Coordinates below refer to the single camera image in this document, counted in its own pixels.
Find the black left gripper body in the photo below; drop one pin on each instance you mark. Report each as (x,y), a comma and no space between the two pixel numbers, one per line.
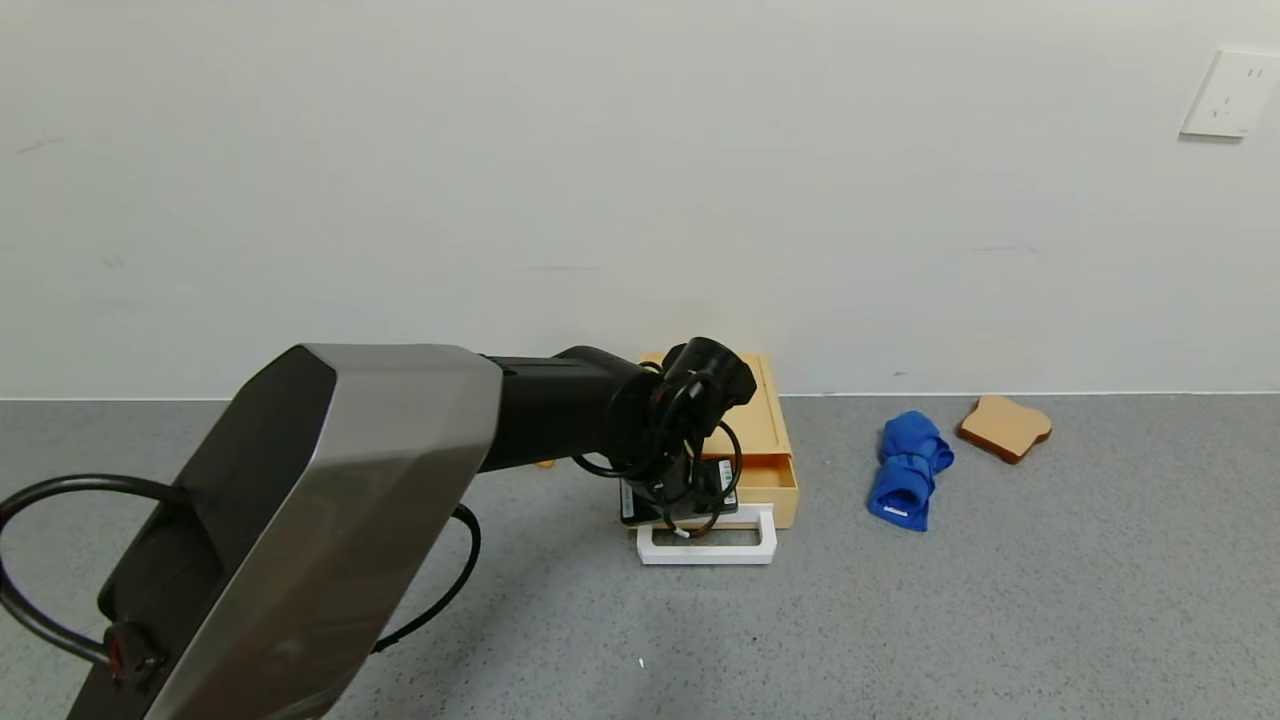
(676,503)

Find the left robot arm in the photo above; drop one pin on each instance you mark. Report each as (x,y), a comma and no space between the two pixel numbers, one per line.
(350,500)

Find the yellow drawer cabinet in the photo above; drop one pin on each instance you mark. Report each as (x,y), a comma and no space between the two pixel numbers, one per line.
(770,420)

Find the blue rolled cloth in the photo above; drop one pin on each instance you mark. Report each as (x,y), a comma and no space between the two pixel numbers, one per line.
(905,470)

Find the brown bread slice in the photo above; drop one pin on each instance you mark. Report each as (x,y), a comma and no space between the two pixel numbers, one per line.
(1005,425)

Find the white wall socket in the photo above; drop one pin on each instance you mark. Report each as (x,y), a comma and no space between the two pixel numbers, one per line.
(1230,95)

